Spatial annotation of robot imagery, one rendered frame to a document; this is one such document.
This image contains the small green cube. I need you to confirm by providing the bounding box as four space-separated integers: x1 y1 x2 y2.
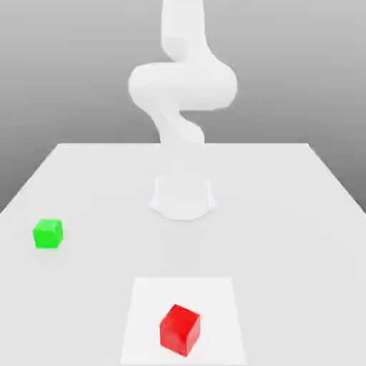
32 218 64 249

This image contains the small red cube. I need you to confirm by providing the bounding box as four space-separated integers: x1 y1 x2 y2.
159 303 202 358

